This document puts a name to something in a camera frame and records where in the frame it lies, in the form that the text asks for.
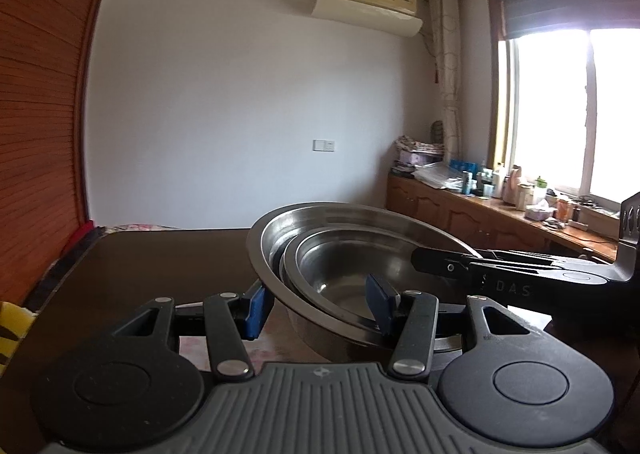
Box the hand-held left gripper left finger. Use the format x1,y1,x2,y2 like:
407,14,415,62
112,280,275,383

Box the purple box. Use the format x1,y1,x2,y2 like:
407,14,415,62
398,149,441,168

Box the white floral square plate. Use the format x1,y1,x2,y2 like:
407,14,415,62
173,319,321,376

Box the folded patterned cloth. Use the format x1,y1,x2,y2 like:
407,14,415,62
397,134,445,153

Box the clear plastic bags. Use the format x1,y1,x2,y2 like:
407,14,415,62
412,162,469,190

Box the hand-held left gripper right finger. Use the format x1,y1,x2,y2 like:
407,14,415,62
365,273,546,383

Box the floral bed sheet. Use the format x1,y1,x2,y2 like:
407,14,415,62
102,222,181,234

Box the red cloth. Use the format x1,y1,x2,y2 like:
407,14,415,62
64,221,106,255

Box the grey roller blind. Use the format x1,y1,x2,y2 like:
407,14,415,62
499,0,640,40

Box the wall air conditioner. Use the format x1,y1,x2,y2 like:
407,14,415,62
311,0,425,39

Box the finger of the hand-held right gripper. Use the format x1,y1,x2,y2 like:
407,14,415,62
411,248,482,281
425,246,567,263

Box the large steel bowl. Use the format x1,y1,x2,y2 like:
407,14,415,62
245,202,494,366

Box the wooden louvered wardrobe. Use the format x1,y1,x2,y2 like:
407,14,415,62
0,0,115,316

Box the medium steel bowl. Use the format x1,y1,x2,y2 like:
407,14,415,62
278,225,482,351

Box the wooden sideboard cabinet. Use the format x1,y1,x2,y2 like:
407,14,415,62
385,172,622,266

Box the small steel bowl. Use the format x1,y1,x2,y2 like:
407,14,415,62
293,233,453,331

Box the patterned beige curtain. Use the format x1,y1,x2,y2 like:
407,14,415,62
427,0,461,163

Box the wooden framed window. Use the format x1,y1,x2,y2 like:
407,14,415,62
487,0,640,208

